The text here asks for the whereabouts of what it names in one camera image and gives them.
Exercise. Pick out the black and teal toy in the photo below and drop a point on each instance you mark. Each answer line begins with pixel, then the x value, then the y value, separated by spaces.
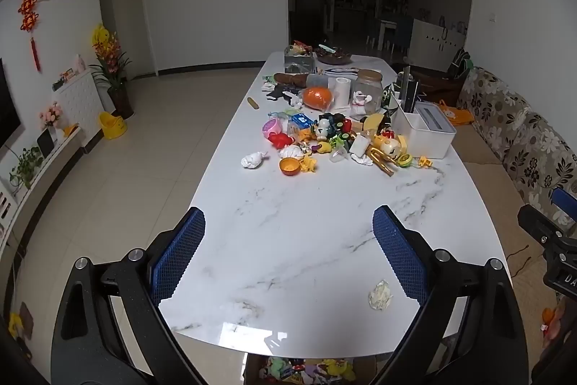
pixel 333 119

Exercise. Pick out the orange bag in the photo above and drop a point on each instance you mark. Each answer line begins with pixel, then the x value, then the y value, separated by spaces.
pixel 453 113

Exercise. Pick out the small blue box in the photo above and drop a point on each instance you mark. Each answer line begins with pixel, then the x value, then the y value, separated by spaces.
pixel 301 121

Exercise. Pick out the clear rectangular container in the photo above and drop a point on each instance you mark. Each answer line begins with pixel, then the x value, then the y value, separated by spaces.
pixel 299 59

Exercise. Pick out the white tissue box organiser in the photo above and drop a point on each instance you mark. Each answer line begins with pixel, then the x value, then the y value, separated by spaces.
pixel 428 128

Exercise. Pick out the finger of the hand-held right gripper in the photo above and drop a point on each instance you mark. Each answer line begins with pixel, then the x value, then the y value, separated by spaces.
pixel 565 200
pixel 536 222

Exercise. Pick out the white paper towel roll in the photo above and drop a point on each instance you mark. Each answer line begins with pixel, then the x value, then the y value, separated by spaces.
pixel 342 92

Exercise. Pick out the brown plush toy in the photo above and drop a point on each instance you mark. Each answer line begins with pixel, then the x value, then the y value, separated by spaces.
pixel 290 78

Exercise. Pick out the orange plastic half capsule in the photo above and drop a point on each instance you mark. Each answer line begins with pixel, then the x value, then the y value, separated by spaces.
pixel 289 165

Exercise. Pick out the red toy block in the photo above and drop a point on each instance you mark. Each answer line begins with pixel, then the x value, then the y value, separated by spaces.
pixel 346 124

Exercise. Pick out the short wooden stick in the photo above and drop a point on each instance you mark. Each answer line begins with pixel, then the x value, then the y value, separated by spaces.
pixel 253 103

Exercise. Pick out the black television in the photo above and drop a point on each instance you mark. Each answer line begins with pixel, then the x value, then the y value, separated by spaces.
pixel 6 105

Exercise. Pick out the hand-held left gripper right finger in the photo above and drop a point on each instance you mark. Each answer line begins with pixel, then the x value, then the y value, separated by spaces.
pixel 399 249

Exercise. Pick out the red plastic toy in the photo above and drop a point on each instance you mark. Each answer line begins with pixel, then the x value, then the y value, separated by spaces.
pixel 279 139

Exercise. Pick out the white radiator cover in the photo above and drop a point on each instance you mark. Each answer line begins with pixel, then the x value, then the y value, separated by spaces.
pixel 79 105

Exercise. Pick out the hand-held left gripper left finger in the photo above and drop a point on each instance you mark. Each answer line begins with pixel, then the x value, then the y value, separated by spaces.
pixel 178 249

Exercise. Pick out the white low cabinet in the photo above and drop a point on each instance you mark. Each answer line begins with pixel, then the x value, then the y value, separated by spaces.
pixel 437 40

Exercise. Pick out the pink plastic toy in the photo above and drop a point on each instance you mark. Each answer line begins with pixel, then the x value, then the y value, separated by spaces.
pixel 272 126

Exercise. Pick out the glass jar with cork lid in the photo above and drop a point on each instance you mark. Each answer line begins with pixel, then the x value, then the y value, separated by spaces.
pixel 367 89

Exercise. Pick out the dark round bowl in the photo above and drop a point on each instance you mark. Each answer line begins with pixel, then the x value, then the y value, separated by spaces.
pixel 333 56

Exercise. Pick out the green trailing plant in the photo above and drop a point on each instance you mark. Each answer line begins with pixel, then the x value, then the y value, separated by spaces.
pixel 27 166

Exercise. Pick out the floral patterned sofa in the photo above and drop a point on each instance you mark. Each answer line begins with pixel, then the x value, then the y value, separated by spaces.
pixel 518 128

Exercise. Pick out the yellowish paper ball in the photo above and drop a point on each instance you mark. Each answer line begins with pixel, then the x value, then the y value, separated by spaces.
pixel 381 295

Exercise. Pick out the box of toys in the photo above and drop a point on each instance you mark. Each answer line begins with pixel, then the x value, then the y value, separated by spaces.
pixel 306 369

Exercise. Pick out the orange ball in plastic wrap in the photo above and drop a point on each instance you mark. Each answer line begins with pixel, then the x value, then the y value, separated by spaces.
pixel 317 96

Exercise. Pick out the yellow potty chair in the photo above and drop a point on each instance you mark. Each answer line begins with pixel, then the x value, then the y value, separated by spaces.
pixel 112 125

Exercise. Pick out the potted yellow flower plant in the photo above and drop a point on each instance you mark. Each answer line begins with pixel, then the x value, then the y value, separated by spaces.
pixel 110 64

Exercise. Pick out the gold robot toy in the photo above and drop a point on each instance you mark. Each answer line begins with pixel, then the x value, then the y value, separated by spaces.
pixel 383 155

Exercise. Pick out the pink flower bouquet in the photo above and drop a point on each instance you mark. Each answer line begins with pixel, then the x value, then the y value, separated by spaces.
pixel 50 116

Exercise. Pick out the red knot wall decoration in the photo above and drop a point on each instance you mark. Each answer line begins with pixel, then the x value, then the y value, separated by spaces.
pixel 28 10

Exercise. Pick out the green monster truck toy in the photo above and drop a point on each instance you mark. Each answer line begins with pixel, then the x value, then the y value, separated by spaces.
pixel 340 137

